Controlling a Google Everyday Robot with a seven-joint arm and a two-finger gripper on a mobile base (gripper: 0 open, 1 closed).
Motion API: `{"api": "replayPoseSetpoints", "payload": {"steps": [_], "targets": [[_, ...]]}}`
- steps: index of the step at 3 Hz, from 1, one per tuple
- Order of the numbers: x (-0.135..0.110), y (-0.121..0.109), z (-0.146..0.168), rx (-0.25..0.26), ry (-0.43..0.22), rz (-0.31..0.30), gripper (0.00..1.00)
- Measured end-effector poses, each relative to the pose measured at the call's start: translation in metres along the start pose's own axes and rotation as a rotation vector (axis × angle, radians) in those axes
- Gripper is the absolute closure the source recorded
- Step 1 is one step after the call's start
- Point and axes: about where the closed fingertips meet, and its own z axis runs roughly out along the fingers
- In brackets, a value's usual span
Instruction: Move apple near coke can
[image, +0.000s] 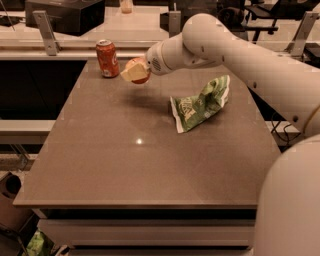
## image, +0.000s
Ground red coke can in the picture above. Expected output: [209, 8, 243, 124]
[96, 39, 120, 78]

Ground right metal rail bracket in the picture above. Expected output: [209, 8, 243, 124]
[289, 11, 319, 57]

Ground brown cabinet with hole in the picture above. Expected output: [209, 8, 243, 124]
[0, 173, 32, 231]

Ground black box behind glass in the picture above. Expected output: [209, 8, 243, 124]
[25, 0, 105, 36]

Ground red apple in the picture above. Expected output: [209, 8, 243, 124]
[127, 57, 151, 84]

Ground middle metal rail bracket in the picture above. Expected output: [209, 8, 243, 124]
[168, 11, 181, 37]

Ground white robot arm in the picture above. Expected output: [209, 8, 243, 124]
[121, 14, 320, 256]

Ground person with camera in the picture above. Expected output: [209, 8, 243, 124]
[217, 0, 320, 30]

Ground green chip bag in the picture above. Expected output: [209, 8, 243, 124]
[170, 75, 230, 134]

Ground plastic cup behind glass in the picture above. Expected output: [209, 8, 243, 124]
[119, 0, 133, 14]

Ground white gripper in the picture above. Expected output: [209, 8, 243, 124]
[121, 43, 172, 82]

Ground metal rail bracket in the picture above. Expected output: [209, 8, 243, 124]
[168, 11, 181, 37]
[33, 10, 60, 56]
[289, 11, 319, 57]

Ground left metal rail bracket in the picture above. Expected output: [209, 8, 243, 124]
[33, 10, 60, 56]

